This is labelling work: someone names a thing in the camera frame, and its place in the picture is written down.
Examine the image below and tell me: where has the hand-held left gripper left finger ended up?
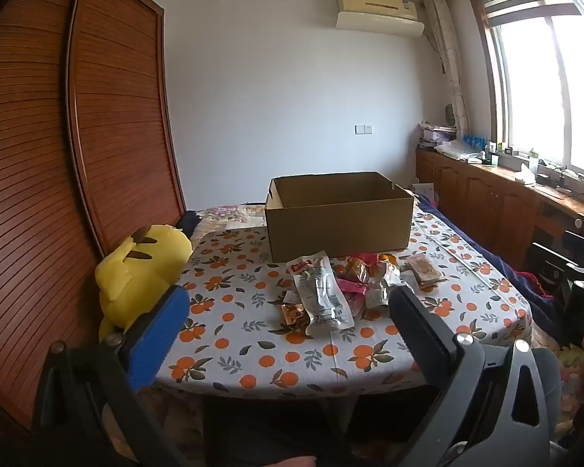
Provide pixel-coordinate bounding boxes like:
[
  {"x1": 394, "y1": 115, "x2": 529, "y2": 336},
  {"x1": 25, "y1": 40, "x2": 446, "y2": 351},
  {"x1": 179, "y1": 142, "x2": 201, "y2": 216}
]
[{"x1": 32, "y1": 284, "x2": 192, "y2": 467}]

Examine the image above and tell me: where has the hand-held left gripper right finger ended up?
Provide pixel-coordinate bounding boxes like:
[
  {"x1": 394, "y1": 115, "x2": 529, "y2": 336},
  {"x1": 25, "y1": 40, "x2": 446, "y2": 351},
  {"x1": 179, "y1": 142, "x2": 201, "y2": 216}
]
[{"x1": 388, "y1": 284, "x2": 551, "y2": 467}]

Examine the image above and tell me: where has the pink braised meat snack packet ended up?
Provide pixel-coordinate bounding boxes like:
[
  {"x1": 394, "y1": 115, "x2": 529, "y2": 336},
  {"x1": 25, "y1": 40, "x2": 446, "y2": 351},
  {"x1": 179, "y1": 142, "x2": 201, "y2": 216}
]
[{"x1": 335, "y1": 252, "x2": 387, "y2": 312}]

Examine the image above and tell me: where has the small golden brown snack wrapper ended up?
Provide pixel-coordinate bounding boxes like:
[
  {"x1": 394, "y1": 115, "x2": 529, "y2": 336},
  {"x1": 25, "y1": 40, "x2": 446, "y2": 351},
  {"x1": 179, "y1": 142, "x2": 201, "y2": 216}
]
[{"x1": 280, "y1": 302, "x2": 312, "y2": 332}]

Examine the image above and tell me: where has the brown cardboard box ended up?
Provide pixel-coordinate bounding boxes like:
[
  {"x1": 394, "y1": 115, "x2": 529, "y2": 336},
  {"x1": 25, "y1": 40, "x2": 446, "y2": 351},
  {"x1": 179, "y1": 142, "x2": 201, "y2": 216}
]
[{"x1": 264, "y1": 171, "x2": 416, "y2": 263}]

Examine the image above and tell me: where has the white crumpled snack packet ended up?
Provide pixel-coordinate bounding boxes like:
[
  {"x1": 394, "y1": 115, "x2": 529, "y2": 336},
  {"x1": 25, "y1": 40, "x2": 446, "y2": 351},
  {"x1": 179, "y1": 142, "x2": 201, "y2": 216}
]
[{"x1": 367, "y1": 258, "x2": 406, "y2": 309}]

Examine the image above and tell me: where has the clear packet of brown crackers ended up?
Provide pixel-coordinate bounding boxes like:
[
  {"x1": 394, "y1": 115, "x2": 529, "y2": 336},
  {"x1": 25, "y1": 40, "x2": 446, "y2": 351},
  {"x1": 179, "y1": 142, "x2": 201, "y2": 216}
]
[{"x1": 405, "y1": 254, "x2": 445, "y2": 285}]

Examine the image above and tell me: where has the yellow plush toy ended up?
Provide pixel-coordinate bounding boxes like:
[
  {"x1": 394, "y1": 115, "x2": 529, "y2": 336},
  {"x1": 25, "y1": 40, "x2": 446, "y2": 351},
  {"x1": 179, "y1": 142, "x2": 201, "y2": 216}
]
[{"x1": 95, "y1": 224, "x2": 194, "y2": 344}]

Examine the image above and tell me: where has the navy blue blanket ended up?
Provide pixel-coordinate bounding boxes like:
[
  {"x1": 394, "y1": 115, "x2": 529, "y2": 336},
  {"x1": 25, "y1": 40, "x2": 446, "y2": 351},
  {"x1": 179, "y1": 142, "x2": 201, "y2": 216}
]
[{"x1": 411, "y1": 190, "x2": 570, "y2": 346}]

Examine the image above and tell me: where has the orange fruit print tablecloth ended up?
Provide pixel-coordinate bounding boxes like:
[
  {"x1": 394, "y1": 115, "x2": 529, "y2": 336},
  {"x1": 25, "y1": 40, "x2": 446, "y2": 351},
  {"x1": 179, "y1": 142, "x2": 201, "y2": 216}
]
[{"x1": 153, "y1": 214, "x2": 533, "y2": 400}]

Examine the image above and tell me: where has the long wooden cabinet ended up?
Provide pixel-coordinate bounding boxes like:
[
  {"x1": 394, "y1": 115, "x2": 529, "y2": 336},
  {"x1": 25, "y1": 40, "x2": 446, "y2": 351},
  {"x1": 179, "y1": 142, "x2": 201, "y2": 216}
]
[{"x1": 415, "y1": 148, "x2": 584, "y2": 273}]

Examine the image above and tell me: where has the long silver snack packet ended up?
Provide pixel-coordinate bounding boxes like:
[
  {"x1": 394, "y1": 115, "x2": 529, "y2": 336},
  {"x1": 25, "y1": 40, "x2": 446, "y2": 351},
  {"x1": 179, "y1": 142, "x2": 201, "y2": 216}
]
[{"x1": 288, "y1": 250, "x2": 355, "y2": 336}]

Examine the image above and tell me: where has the floral blanket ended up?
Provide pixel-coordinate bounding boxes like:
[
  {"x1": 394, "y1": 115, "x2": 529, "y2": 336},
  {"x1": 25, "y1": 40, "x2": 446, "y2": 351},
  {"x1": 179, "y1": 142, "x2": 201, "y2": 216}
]
[{"x1": 178, "y1": 203, "x2": 268, "y2": 234}]

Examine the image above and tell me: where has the wood framed window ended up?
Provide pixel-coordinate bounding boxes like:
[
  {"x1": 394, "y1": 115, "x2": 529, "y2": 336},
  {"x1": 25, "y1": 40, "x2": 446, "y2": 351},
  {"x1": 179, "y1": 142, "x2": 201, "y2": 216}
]
[{"x1": 467, "y1": 0, "x2": 584, "y2": 181}]

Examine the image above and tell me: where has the stack of boxes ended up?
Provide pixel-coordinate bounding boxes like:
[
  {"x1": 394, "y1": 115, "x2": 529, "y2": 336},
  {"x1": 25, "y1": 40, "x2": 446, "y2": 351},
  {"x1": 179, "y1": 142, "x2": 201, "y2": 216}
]
[{"x1": 417, "y1": 123, "x2": 457, "y2": 149}]

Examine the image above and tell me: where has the pale patterned curtain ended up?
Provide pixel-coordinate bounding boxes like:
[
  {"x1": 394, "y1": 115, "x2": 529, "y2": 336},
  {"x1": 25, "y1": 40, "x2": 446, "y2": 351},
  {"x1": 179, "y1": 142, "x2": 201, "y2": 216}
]
[{"x1": 423, "y1": 0, "x2": 470, "y2": 139}]

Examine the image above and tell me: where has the wall air conditioner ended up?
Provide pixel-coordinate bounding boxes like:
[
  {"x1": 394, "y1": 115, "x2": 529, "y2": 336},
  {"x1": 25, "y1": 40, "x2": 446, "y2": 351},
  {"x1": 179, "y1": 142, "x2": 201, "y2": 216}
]
[{"x1": 335, "y1": 0, "x2": 426, "y2": 37}]

